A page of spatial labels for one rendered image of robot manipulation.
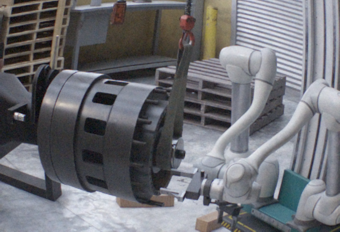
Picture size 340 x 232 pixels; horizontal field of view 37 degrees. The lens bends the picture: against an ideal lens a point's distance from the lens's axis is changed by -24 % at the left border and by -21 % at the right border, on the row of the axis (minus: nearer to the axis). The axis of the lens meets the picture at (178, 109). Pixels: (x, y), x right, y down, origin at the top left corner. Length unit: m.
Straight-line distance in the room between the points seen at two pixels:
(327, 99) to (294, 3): 5.85
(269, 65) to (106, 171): 0.98
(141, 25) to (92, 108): 6.29
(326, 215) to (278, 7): 6.01
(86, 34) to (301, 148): 4.58
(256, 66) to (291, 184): 0.69
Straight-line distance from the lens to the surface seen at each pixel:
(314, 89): 2.50
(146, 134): 2.44
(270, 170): 3.12
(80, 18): 7.04
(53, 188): 3.95
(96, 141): 2.45
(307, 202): 2.81
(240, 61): 2.97
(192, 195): 2.38
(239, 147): 3.17
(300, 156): 3.14
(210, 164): 2.94
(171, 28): 9.19
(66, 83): 2.61
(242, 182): 2.18
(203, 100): 6.16
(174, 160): 2.56
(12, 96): 2.88
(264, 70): 2.92
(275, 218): 3.03
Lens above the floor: 1.66
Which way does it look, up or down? 14 degrees down
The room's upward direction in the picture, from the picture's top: 5 degrees clockwise
